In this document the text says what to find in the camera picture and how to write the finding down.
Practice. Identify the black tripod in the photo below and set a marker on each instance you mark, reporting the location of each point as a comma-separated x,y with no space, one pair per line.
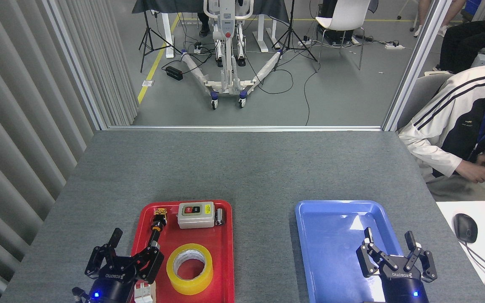
289,38
146,33

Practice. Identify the yellow push button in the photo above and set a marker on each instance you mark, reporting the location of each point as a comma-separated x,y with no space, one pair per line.
160,216

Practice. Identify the grey office chair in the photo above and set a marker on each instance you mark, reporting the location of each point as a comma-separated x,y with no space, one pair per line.
423,94

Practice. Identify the small silver black cylinder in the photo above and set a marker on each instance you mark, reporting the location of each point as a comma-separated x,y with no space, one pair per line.
219,216

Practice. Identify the grey ribbed partition panel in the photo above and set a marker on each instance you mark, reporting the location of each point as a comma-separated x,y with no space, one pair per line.
15,126

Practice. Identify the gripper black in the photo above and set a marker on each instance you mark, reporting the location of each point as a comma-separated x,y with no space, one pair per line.
114,288
404,288

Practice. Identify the black computer case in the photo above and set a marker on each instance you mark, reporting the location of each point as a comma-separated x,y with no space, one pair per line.
331,37

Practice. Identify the person's bare legs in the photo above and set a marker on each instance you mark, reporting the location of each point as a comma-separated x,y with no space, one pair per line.
423,8

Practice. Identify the blue plastic tray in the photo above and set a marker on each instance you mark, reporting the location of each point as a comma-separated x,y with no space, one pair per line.
331,244

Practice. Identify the standing person's black shoe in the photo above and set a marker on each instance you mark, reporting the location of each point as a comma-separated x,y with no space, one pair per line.
203,29

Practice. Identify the grey switch box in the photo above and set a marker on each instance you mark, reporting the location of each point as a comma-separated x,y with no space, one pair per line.
196,221

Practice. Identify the seated person in jacket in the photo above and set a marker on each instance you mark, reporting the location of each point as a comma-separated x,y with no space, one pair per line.
444,118

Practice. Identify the red plastic tray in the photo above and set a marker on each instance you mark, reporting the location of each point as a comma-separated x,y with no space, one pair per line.
221,252

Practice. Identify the black computer mouse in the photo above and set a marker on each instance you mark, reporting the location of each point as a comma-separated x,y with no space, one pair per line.
465,227

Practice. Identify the white red switch block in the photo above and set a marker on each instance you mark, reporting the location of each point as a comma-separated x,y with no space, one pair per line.
145,292

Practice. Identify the white plastic chair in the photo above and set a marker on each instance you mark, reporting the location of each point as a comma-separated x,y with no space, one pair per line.
343,17

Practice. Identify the person in black trousers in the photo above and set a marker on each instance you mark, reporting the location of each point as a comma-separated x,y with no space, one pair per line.
465,40

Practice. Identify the white floor socket plate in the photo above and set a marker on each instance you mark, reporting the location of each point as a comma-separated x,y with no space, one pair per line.
148,83

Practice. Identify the yellow tape roll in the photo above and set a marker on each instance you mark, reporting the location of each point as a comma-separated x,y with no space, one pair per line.
188,288

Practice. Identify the silver aluminium rail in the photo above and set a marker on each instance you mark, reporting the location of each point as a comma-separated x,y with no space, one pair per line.
242,128

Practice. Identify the silver aluminium post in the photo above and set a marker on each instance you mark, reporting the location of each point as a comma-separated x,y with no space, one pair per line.
415,63

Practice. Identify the black power adapter box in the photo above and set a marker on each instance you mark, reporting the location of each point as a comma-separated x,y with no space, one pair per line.
174,73

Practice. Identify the person's right hand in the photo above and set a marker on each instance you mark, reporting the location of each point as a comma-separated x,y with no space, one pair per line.
472,171

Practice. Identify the white power strip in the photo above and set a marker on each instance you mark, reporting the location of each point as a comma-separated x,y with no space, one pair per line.
394,46

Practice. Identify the white wheeled stand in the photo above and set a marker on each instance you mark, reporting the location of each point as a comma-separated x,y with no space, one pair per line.
227,46

